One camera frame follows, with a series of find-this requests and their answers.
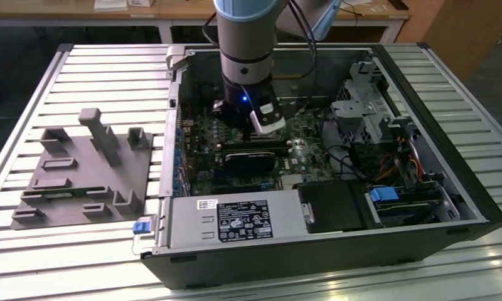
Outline grey parts rack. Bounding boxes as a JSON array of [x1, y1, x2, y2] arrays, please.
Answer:
[[7, 108, 156, 231]]

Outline grey case handle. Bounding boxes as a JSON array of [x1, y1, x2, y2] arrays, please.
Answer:
[[165, 45, 193, 71]]

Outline black internal cable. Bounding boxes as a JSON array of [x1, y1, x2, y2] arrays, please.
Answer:
[[324, 145, 368, 182]]

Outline black rating label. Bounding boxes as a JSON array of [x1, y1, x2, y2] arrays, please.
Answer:
[[216, 200, 273, 244]]

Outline silver metal drive cage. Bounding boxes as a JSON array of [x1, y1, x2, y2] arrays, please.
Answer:
[[329, 61, 415, 145]]

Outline blue disk carrier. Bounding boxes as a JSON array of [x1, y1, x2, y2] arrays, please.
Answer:
[[368, 186, 399, 204]]

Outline black plastic shroud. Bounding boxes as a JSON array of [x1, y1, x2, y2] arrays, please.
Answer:
[[296, 181, 380, 235]]

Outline wooden desk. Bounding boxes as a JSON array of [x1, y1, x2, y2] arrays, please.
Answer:
[[0, 0, 414, 43]]

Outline green motherboard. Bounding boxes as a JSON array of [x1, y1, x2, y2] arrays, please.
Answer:
[[176, 99, 346, 197]]

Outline black graphics card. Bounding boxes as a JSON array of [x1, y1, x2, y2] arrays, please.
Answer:
[[221, 150, 276, 176]]

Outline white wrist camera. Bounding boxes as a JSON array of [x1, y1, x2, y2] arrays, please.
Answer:
[[249, 93, 285, 135]]

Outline silver chipset heatsink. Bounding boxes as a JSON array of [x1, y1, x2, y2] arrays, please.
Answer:
[[280, 174, 301, 189]]

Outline orange yellow power wires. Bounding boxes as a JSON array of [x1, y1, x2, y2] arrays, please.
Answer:
[[375, 134, 423, 182]]

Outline black open PC case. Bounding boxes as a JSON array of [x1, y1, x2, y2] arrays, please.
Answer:
[[130, 42, 502, 291]]

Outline wooden cabinet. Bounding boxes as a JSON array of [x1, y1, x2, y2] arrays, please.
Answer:
[[396, 0, 502, 81]]

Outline grey power supply unit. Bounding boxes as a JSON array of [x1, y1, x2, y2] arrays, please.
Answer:
[[166, 187, 309, 248]]

